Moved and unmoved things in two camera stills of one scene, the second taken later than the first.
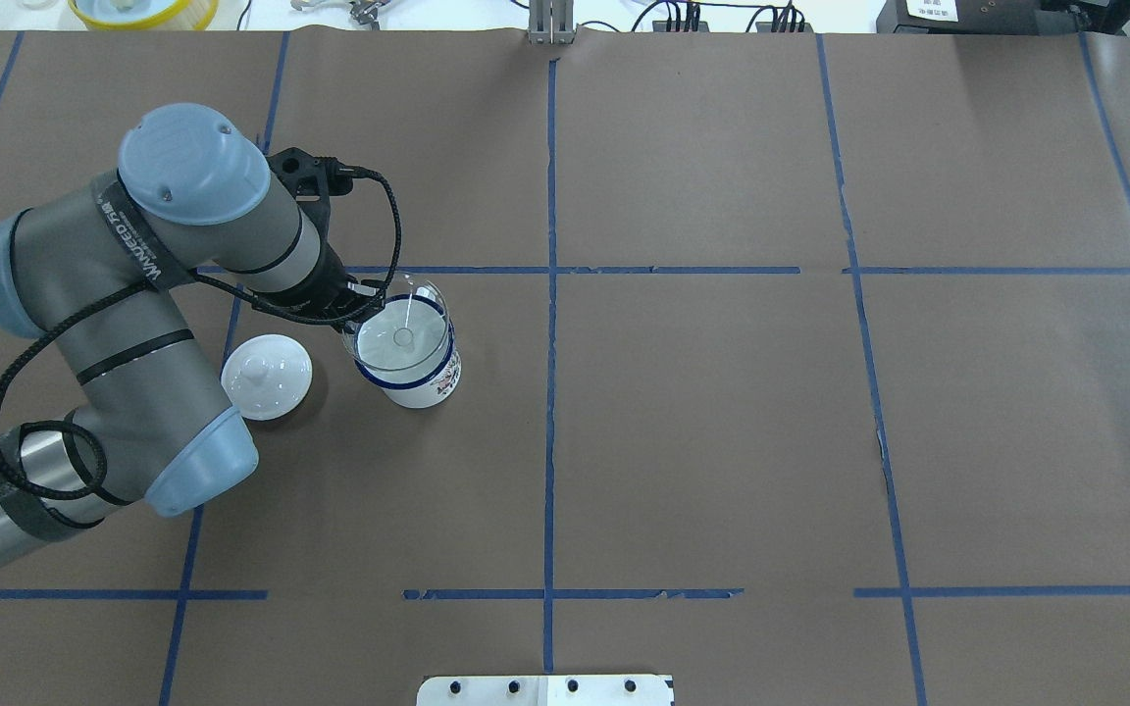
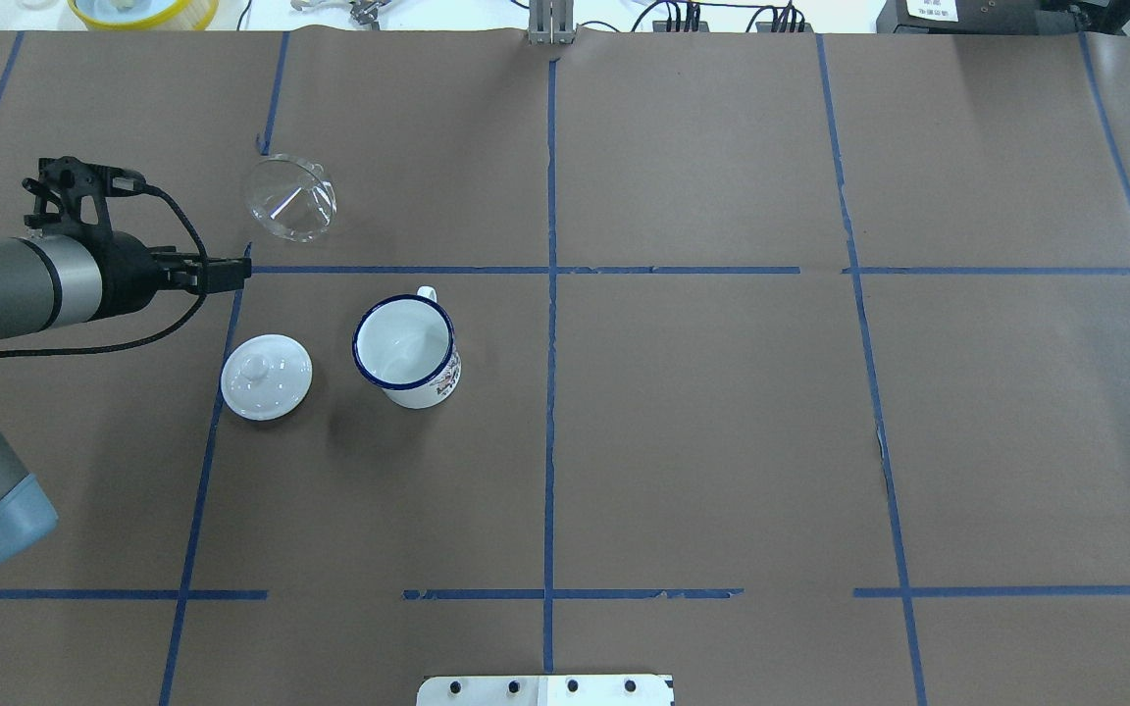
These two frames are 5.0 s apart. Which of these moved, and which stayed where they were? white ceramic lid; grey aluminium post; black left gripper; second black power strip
Moved: black left gripper
Stayed: grey aluminium post; white ceramic lid; second black power strip
